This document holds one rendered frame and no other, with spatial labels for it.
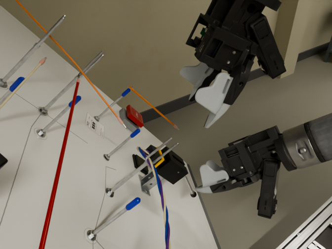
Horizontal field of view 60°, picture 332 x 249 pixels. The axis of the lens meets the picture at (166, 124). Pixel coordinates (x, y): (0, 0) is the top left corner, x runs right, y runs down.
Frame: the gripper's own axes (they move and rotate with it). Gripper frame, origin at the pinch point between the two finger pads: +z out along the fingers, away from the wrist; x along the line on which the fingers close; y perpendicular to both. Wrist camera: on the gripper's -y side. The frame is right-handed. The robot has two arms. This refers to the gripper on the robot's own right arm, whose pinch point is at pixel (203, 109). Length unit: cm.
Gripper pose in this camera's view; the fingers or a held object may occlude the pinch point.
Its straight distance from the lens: 50.9
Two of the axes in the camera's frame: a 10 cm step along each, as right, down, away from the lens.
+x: 2.2, 5.8, -7.9
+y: -8.8, -2.3, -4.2
